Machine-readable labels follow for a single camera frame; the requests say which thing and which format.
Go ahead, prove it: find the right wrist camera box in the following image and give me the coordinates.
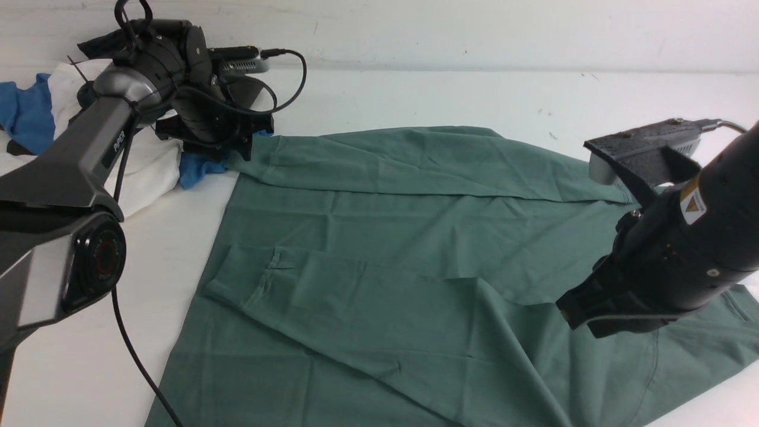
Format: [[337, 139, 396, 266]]
[[583, 119, 705, 209]]

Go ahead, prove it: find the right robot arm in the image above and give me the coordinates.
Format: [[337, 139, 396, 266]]
[[556, 119, 758, 338]]

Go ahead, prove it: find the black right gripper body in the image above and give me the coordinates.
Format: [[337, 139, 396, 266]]
[[556, 184, 759, 340]]

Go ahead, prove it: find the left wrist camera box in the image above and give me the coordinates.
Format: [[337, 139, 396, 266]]
[[207, 46, 269, 77]]

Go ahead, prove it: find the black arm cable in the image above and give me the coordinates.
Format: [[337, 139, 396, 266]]
[[694, 119, 749, 136], [110, 0, 308, 427]]

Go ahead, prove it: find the white shirt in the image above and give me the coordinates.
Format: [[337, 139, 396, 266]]
[[1, 59, 181, 217]]

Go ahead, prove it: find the dark grey shirt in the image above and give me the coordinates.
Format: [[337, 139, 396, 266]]
[[2, 32, 126, 156]]

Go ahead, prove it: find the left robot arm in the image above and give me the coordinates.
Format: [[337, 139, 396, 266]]
[[1, 19, 276, 397]]

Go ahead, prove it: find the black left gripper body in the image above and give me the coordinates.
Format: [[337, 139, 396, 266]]
[[114, 19, 273, 161]]

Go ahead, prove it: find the blue shirt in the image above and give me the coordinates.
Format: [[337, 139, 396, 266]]
[[0, 73, 270, 190]]

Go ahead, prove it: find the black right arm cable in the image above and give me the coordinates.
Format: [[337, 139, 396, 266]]
[[694, 119, 749, 136]]

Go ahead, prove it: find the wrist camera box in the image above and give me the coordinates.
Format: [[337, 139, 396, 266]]
[[583, 119, 705, 209], [207, 46, 269, 77]]

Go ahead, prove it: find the green long sleeve shirt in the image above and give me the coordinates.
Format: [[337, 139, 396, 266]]
[[160, 126, 757, 426]]

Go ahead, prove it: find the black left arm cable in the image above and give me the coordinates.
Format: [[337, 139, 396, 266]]
[[110, 0, 308, 427]]

